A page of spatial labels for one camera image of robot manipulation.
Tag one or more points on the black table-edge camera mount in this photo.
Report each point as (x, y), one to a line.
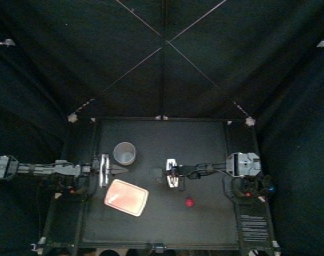
(157, 248)

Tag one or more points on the silver frame centre bracket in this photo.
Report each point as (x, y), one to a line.
(161, 117)

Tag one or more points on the pink rectangular plate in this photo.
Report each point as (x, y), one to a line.
(126, 197)

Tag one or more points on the black cloth backdrop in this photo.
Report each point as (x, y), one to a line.
(45, 76)

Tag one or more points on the red toy drumstick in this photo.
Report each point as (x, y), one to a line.
(189, 202)

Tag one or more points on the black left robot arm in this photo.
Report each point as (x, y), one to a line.
(35, 168)

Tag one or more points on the grey plastic cup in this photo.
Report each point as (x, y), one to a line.
(125, 153)

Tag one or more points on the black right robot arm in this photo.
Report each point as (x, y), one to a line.
(240, 164)

